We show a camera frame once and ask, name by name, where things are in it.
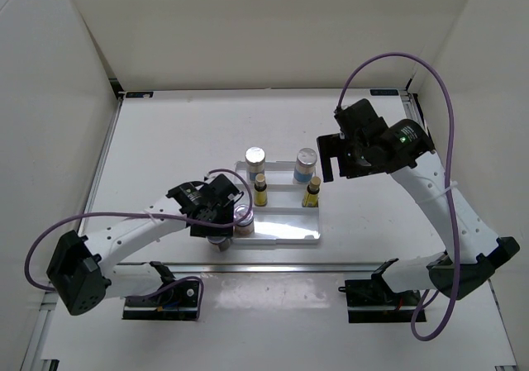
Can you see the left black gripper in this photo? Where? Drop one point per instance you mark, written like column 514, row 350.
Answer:
column 198, row 230

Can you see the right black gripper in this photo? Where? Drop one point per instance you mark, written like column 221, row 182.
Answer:
column 330, row 146

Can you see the blue-label shaker bottle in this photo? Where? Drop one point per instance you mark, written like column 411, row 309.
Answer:
column 255, row 162
column 305, row 165

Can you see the brown spice jar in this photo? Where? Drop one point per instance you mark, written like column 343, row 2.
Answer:
column 244, row 216
column 220, row 244

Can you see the yellow small bottle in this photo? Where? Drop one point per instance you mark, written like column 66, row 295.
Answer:
column 260, row 190
column 311, row 196

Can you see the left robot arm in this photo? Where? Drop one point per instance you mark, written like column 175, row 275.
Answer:
column 84, row 269

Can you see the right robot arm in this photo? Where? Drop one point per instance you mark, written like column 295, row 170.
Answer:
column 473, row 252

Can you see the white divided tray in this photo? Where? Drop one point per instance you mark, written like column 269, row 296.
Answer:
column 283, row 221

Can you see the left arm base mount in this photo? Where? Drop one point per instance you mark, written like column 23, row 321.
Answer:
column 176, row 299

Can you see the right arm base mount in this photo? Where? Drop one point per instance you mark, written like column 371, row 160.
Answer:
column 368, row 304

